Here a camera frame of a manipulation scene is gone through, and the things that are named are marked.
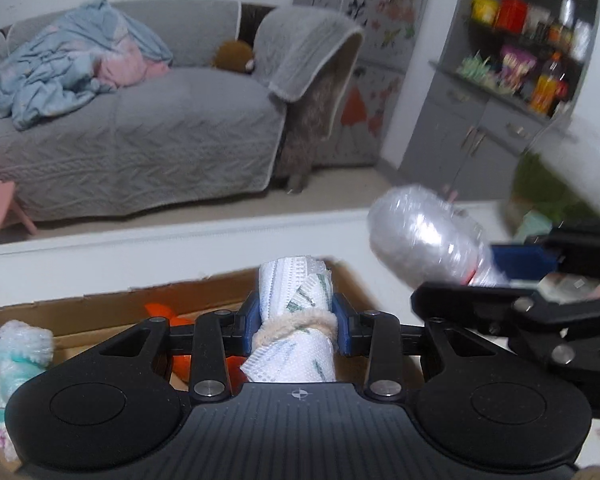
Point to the grey shelf cabinet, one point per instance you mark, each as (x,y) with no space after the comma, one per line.
(476,120)

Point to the grey sofa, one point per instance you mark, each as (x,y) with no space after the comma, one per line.
(195,133)

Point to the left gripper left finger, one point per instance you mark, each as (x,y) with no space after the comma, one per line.
(218,334)

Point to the bubble wrap teal tie bundle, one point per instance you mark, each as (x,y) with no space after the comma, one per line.
(25,352)

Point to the orange plastic bag bundle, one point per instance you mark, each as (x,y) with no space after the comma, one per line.
(183,329)

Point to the white patterned paper bundle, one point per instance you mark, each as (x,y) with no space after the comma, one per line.
(297,339)

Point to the glass fish bowl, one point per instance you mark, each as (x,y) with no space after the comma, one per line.
(558,175)

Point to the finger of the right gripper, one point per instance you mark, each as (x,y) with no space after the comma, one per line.
(523,262)
(488,311)

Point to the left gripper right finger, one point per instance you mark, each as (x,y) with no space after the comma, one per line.
(373,350)

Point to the floral decorated cabinet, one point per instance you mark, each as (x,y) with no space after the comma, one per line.
(390,31)

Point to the brown plush toy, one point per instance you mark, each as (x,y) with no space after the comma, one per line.
(234,56)

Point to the clear bubble wrap bundle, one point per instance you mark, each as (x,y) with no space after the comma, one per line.
(422,238)

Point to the pink blanket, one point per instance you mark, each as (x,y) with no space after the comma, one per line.
(124,69)

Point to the orange juice bottle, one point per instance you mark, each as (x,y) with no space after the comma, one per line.
(547,85)

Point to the light blue blanket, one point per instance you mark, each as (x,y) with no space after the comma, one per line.
(53,74)

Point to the mint green cup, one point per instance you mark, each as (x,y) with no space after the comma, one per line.
(532,224)

